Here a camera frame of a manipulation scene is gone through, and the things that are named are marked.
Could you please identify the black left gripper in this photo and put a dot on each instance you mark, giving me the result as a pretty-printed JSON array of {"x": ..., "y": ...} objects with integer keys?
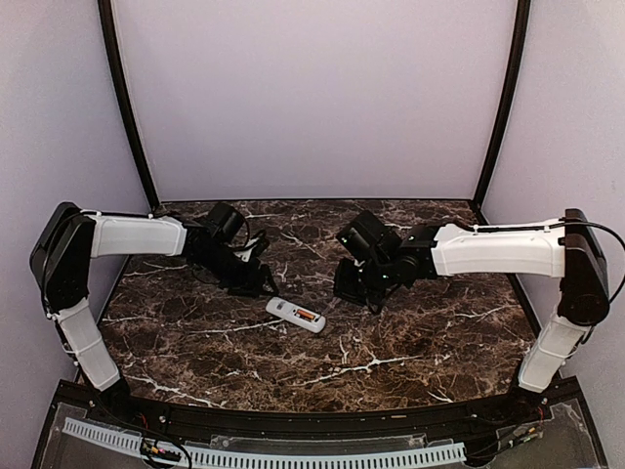
[{"x": 249, "y": 286}]

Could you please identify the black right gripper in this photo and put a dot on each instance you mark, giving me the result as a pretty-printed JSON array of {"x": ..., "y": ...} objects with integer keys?
[{"x": 343, "y": 288}]

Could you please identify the white remote control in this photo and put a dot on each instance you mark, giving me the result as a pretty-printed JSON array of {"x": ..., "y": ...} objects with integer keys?
[{"x": 285, "y": 310}]

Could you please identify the screwdriver with clear handle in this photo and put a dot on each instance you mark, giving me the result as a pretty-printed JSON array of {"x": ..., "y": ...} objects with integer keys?
[{"x": 330, "y": 307}]

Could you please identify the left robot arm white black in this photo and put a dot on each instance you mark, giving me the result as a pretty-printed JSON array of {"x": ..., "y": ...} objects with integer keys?
[{"x": 61, "y": 263}]

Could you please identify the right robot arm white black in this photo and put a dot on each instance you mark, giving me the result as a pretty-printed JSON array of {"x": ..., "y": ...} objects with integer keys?
[{"x": 565, "y": 248}]

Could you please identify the black front table rail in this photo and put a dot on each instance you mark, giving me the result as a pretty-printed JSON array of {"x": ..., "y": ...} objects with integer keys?
[{"x": 472, "y": 419}]

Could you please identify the white slotted cable duct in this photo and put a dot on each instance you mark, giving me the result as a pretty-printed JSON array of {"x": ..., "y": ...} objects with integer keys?
[{"x": 238, "y": 452}]

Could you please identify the black right frame post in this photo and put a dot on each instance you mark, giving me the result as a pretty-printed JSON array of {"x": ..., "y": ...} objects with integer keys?
[{"x": 506, "y": 100}]

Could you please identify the black frame post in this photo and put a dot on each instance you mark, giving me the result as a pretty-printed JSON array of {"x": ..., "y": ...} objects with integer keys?
[
  {"x": 506, "y": 100},
  {"x": 115, "y": 65}
]

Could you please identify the black left frame post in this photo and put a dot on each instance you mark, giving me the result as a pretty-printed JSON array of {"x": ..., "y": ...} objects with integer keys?
[{"x": 115, "y": 65}]

